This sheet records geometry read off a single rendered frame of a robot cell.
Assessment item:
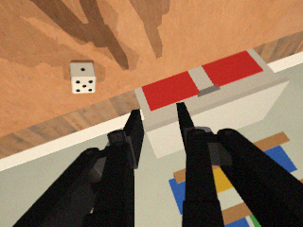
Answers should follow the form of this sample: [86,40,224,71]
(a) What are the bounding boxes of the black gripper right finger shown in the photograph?
[176,102,303,227]

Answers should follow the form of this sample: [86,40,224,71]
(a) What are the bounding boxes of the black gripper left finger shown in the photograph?
[12,109,145,227]

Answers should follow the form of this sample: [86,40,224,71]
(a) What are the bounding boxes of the white die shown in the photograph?
[70,62,97,94]

